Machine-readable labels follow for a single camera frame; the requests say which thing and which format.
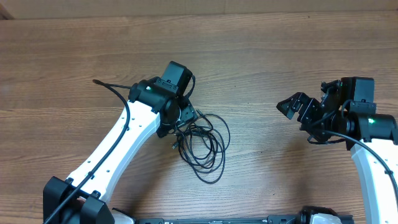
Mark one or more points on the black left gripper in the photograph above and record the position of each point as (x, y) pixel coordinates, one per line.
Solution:
(188, 112)

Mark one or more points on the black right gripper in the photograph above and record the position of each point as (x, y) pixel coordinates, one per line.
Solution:
(304, 120)

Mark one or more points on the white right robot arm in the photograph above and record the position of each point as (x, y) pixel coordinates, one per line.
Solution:
(347, 113)

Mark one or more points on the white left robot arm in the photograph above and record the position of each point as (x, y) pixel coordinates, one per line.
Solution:
(155, 106)

